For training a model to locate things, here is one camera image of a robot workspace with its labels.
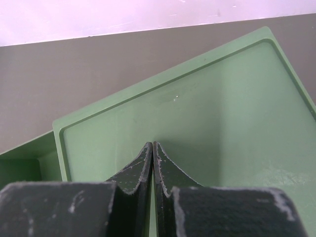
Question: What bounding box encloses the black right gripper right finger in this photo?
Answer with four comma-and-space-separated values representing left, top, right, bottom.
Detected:
153, 141, 202, 237

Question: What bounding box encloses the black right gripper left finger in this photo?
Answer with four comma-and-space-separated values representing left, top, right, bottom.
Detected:
106, 142, 152, 237

